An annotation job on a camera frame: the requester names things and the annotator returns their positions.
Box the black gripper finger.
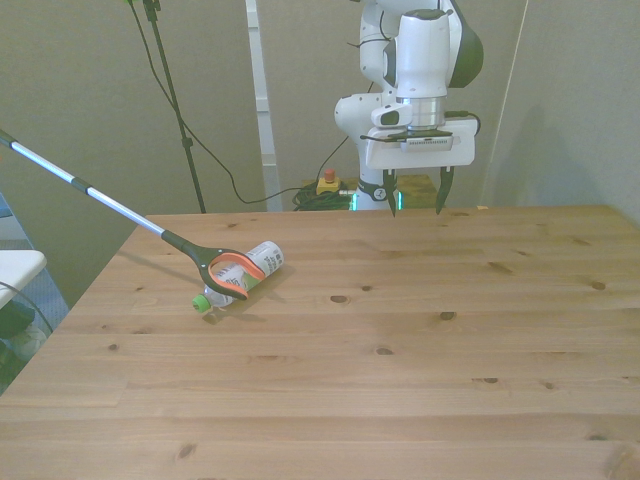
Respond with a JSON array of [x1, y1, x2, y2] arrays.
[[383, 168, 398, 219], [434, 166, 456, 216]]

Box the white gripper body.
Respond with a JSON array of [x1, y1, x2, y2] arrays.
[[363, 117, 477, 171]]

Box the clear bottle with green cap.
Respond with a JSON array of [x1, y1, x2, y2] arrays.
[[192, 240, 286, 314]]

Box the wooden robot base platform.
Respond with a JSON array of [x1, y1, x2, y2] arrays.
[[299, 174, 446, 212]]

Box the black tripod stand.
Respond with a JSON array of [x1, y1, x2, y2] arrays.
[[141, 0, 208, 215]]

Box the yellow emergency stop box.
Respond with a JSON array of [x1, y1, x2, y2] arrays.
[[315, 169, 343, 198]]

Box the reacher grabber with orange jaws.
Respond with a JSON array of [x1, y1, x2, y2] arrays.
[[0, 128, 266, 301]]

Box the white side table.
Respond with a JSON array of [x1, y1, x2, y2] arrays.
[[0, 248, 48, 311]]

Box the white sneaker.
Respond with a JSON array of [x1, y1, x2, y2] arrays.
[[12, 323, 51, 359]]

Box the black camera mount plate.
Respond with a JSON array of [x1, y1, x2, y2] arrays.
[[359, 129, 454, 143]]

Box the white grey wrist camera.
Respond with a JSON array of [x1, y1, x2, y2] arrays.
[[370, 105, 414, 129]]

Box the thin black stop button cable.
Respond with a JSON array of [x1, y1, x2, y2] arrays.
[[319, 134, 351, 174]]

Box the coiled green cable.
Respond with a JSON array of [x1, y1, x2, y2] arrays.
[[292, 182, 359, 213]]

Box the black cable by side table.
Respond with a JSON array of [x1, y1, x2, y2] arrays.
[[0, 281, 55, 334]]

